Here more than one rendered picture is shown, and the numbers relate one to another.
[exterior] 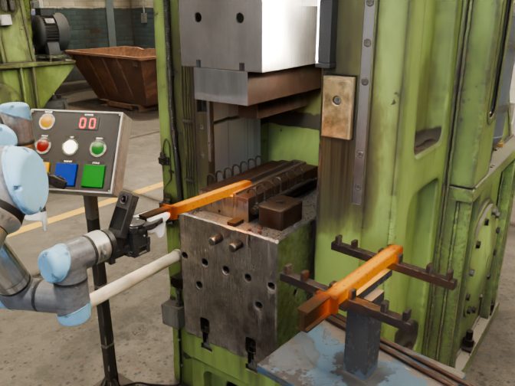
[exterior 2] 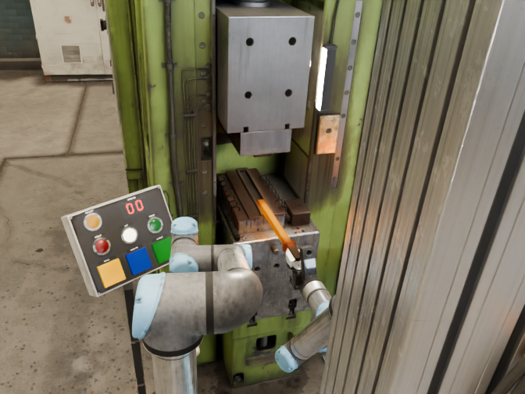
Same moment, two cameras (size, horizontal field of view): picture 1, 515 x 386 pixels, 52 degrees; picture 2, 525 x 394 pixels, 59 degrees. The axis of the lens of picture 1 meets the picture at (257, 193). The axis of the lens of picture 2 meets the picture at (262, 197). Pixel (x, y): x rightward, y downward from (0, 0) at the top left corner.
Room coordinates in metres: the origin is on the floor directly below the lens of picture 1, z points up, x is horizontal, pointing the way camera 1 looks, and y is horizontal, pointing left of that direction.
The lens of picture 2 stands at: (0.61, 1.42, 2.02)
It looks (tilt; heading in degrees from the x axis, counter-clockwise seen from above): 30 degrees down; 306
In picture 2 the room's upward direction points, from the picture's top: 3 degrees clockwise
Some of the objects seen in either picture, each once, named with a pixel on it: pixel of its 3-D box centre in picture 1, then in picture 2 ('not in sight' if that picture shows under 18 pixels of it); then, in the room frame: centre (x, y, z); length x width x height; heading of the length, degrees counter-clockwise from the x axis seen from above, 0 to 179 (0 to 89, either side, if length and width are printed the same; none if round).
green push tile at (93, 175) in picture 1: (93, 176); (163, 249); (1.66, 0.54, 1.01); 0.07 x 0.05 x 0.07; 79
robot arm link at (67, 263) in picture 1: (67, 260); (324, 309); (1.06, 0.42, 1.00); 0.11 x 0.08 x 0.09; 144
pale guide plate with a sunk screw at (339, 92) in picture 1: (337, 107); (326, 134); (1.46, -0.22, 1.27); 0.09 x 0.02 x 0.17; 54
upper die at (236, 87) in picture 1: (261, 78); (250, 122); (1.71, -0.01, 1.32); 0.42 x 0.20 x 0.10; 144
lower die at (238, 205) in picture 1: (261, 184); (248, 197); (1.71, -0.01, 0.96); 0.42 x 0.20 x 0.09; 144
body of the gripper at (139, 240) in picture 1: (123, 239); (305, 278); (1.19, 0.33, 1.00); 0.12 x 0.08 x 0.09; 144
